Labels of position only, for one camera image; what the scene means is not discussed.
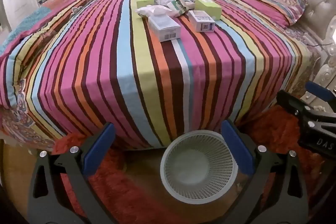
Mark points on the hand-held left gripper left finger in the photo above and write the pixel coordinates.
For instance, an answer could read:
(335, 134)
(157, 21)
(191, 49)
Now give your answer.
(98, 150)

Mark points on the white carved bed frame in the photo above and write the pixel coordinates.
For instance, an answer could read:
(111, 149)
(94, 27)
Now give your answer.
(328, 73)

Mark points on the red fuzzy rug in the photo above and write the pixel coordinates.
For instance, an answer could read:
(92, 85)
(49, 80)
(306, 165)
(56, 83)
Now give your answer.
(126, 197)

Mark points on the grey mesh waste basket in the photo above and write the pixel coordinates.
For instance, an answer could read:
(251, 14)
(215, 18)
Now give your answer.
(199, 179)

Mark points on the white green torn wrapper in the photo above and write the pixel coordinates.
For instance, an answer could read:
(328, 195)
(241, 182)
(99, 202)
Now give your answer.
(189, 5)

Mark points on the white barcode box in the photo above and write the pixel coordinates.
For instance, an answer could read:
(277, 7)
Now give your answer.
(200, 19)
(164, 27)

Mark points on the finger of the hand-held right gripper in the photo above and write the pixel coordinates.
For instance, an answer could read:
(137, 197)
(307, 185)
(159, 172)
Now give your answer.
(291, 103)
(319, 91)

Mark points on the floral bed sheet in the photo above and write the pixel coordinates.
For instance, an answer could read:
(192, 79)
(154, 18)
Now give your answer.
(302, 61)

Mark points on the green patterned packet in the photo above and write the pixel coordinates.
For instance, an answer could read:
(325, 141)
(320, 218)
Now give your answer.
(177, 7)

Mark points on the striped bed sheet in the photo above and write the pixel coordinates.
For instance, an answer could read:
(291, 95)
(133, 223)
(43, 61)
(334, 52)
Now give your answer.
(147, 77)

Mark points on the light green box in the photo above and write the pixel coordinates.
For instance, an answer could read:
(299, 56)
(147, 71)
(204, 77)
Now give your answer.
(209, 7)
(144, 1)

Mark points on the folded striped quilt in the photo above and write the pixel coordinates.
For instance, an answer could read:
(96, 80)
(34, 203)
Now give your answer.
(29, 19)

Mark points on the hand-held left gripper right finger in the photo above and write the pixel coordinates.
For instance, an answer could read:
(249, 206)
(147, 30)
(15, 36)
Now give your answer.
(236, 148)

